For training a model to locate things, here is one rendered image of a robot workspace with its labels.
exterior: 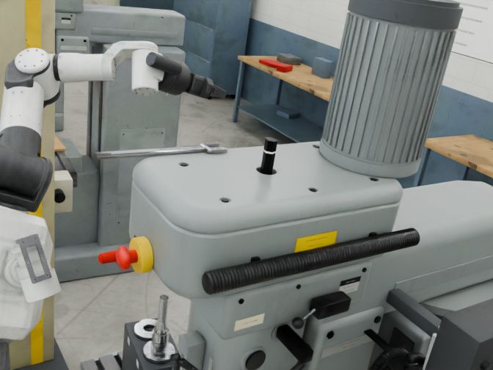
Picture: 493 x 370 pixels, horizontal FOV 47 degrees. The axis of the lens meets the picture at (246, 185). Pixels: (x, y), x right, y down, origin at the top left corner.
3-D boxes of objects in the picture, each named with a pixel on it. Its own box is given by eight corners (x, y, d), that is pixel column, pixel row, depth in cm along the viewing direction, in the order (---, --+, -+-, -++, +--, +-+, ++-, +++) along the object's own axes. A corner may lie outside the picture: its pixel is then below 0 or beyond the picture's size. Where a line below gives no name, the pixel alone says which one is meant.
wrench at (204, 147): (99, 162, 94) (99, 157, 93) (92, 153, 97) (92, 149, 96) (227, 153, 106) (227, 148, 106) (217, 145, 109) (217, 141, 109)
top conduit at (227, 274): (210, 299, 83) (213, 280, 81) (197, 284, 86) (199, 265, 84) (418, 249, 107) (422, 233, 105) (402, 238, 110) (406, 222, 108)
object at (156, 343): (168, 345, 163) (169, 328, 161) (166, 356, 159) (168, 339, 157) (151, 343, 163) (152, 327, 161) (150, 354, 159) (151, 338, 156)
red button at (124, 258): (121, 276, 91) (122, 254, 89) (113, 263, 94) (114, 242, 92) (141, 271, 92) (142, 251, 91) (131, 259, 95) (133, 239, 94)
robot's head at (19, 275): (15, 304, 110) (37, 302, 104) (-2, 255, 109) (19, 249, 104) (45, 291, 115) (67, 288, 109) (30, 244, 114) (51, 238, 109)
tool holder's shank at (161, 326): (166, 327, 160) (170, 294, 156) (166, 334, 157) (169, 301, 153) (155, 326, 160) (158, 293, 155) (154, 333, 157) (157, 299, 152)
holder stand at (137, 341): (139, 422, 162) (144, 368, 154) (121, 370, 179) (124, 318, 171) (179, 412, 167) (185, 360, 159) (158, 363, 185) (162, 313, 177)
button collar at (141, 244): (141, 280, 92) (143, 249, 90) (127, 262, 96) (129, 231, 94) (152, 278, 93) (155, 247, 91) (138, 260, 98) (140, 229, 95)
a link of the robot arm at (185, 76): (176, 98, 161) (146, 88, 151) (186, 65, 160) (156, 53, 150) (207, 108, 153) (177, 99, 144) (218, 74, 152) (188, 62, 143)
